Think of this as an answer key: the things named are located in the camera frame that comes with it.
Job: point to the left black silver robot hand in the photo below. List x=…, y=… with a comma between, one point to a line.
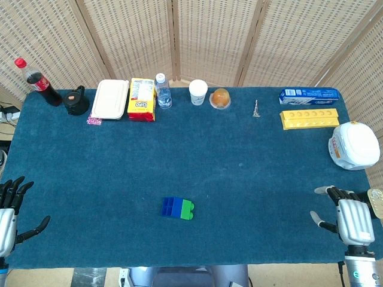
x=7, y=221

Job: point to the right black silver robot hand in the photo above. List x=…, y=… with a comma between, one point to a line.
x=354, y=221

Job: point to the blue and green block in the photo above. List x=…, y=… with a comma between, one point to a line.
x=171, y=207

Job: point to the green building block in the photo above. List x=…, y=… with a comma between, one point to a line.
x=187, y=210

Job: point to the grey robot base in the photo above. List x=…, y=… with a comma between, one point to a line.
x=185, y=276

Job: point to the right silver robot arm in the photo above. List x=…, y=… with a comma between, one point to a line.
x=362, y=272

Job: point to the black tin can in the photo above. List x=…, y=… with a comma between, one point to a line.
x=376, y=201

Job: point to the white wet wipes tub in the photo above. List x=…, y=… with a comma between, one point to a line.
x=354, y=146

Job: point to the white power strip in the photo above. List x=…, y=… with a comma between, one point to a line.
x=10, y=115

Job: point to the yellow plastic tray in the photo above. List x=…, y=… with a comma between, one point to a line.
x=309, y=119

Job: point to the blue table cloth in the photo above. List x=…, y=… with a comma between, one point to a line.
x=119, y=164

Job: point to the pink patterned packet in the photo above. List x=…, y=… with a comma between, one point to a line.
x=94, y=121

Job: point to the blue white toothpaste box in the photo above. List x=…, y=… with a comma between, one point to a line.
x=309, y=96

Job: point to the black round container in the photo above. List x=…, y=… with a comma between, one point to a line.
x=75, y=104

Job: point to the cola bottle red cap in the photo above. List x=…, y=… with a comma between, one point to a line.
x=42, y=86

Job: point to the beige takeaway lunch box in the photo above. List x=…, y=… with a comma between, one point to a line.
x=109, y=98

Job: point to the yellow red snack bag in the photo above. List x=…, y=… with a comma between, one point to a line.
x=142, y=100

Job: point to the orange jelly cup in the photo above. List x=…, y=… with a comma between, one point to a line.
x=220, y=98

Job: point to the clear water bottle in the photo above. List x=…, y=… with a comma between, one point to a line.
x=163, y=92

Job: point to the white paper cup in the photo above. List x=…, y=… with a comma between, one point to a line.
x=197, y=92

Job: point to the bamboo folding screen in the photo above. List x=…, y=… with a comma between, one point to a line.
x=209, y=30

